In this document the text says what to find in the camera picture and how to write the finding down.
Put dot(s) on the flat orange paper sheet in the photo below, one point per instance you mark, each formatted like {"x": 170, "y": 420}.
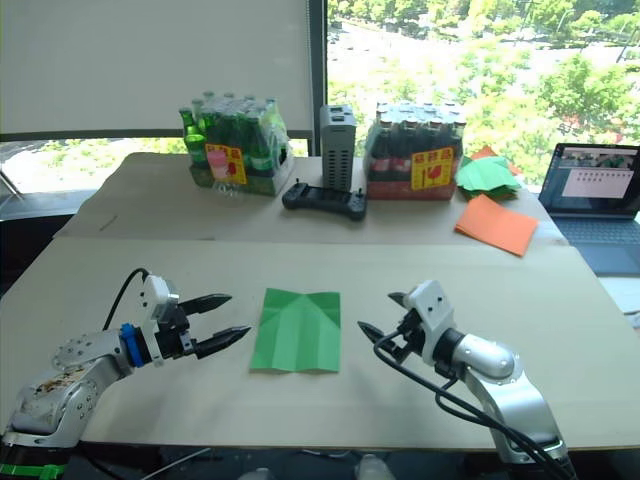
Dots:
{"x": 497, "y": 225}

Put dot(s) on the shrink-wrapped green bottle pack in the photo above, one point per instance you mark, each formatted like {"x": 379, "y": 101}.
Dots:
{"x": 235, "y": 145}

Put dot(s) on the clear plastic bottle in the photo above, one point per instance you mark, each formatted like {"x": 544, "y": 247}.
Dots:
{"x": 229, "y": 192}

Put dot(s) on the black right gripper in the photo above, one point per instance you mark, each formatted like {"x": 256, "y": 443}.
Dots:
{"x": 410, "y": 340}

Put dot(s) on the green paper stack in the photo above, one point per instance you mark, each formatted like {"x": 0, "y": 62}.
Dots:
{"x": 487, "y": 180}

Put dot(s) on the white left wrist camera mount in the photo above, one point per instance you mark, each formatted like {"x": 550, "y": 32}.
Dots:
{"x": 156, "y": 295}

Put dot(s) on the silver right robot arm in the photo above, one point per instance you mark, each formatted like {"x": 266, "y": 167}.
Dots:
{"x": 492, "y": 357}

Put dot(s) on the open grey laptop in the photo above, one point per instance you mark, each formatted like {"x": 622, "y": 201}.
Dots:
{"x": 595, "y": 200}

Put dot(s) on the grey perforated box device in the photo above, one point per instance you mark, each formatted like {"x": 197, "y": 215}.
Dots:
{"x": 337, "y": 150}

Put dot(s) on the white paper sheet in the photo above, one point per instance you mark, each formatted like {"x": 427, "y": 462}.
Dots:
{"x": 622, "y": 295}

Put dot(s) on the white roller blind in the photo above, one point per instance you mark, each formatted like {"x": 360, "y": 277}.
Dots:
{"x": 150, "y": 65}

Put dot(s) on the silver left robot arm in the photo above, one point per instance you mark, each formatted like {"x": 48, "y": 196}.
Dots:
{"x": 75, "y": 370}

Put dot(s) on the shrink-wrapped cola bottle pack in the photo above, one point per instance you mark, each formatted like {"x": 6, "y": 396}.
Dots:
{"x": 415, "y": 155}

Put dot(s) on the black handheld controller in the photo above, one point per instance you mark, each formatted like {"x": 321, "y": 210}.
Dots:
{"x": 325, "y": 200}

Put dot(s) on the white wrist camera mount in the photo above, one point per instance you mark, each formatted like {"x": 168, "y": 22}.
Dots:
{"x": 432, "y": 310}
{"x": 156, "y": 295}

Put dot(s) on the green zip tie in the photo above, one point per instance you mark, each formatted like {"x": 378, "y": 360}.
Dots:
{"x": 35, "y": 470}

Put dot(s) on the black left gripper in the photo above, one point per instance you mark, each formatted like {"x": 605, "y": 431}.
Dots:
{"x": 172, "y": 337}

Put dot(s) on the dark window frame post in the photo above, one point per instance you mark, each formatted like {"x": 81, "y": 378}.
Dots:
{"x": 318, "y": 75}

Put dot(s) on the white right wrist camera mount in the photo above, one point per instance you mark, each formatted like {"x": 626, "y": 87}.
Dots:
{"x": 432, "y": 310}

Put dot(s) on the creased green paper sheet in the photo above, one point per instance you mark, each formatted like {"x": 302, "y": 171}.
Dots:
{"x": 297, "y": 335}

